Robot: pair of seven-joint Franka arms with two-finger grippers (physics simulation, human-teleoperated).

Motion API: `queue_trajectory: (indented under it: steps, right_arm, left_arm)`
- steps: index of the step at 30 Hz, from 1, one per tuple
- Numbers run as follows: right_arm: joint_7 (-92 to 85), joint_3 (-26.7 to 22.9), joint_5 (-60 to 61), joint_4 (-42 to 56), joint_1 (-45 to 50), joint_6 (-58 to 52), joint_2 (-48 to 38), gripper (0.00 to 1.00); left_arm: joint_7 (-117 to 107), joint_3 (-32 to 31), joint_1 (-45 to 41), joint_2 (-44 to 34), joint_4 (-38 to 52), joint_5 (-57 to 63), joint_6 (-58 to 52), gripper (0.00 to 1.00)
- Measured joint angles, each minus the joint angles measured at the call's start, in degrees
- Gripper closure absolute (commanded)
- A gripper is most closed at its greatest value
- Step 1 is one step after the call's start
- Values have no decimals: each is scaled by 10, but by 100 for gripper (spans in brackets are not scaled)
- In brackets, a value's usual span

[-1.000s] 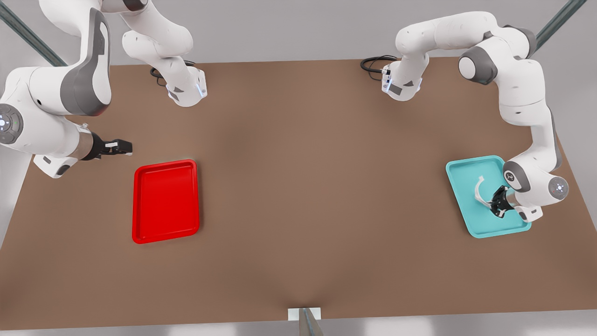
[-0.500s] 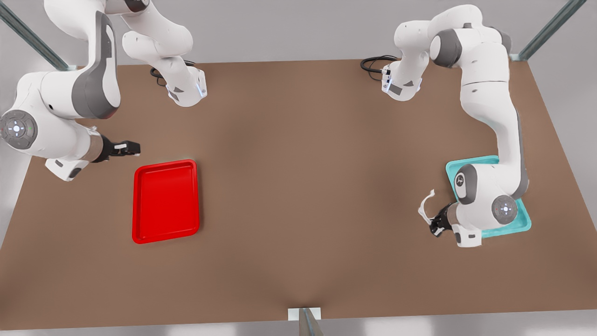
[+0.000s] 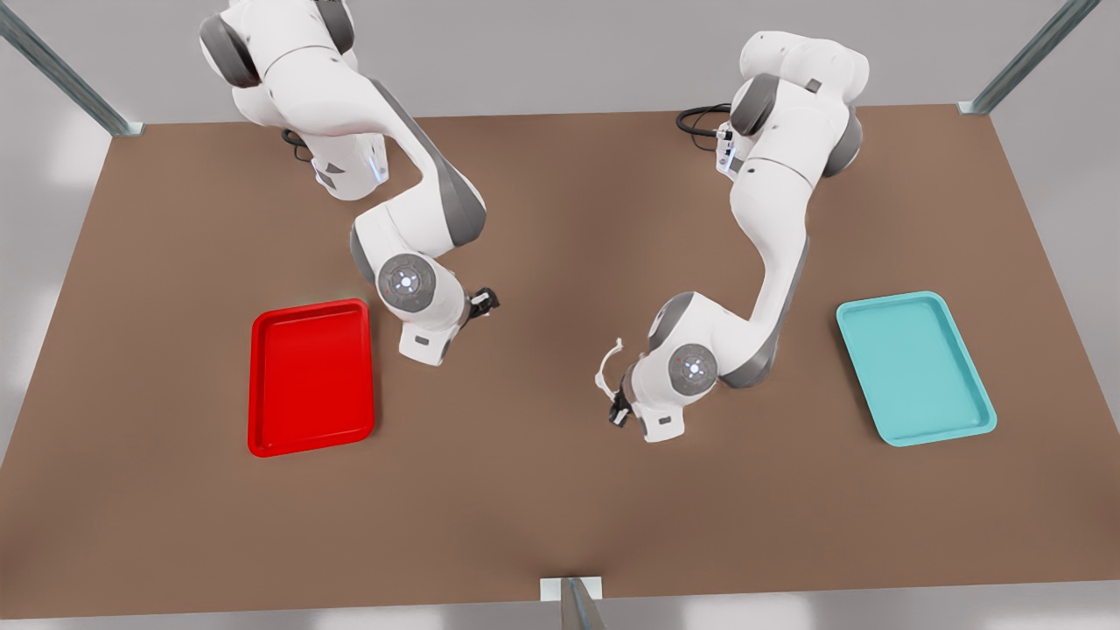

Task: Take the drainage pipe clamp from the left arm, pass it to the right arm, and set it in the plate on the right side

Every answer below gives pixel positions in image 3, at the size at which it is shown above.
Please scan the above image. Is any white drainage pipe clamp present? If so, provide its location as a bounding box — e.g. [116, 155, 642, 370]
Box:
[595, 338, 626, 403]

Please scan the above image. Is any red rectangular tray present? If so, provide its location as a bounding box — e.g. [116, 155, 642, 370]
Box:
[248, 298, 376, 459]

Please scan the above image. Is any teal rectangular tray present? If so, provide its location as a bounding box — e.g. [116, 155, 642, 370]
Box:
[836, 290, 998, 448]

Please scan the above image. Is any silver frame post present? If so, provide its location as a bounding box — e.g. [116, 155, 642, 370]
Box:
[540, 576, 606, 630]
[957, 0, 1102, 116]
[0, 5, 145, 138]

